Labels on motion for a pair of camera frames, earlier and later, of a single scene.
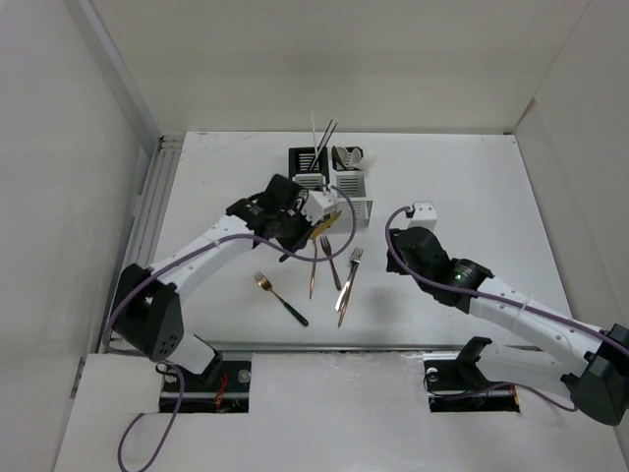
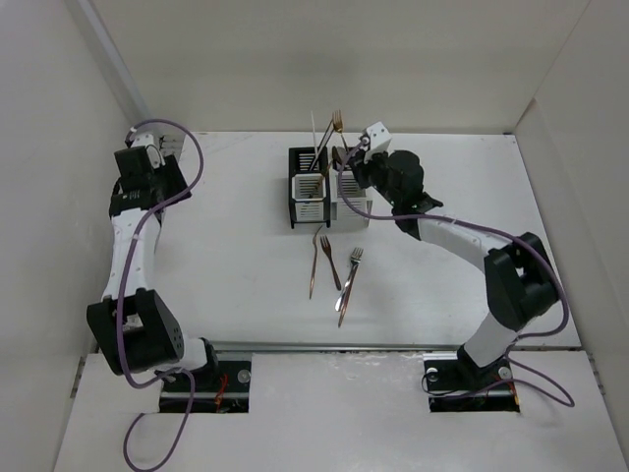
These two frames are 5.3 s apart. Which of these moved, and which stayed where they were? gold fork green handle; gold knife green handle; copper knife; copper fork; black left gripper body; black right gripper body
Moved: gold fork green handle; black right gripper body; black left gripper body; gold knife green handle
Stayed: copper knife; copper fork
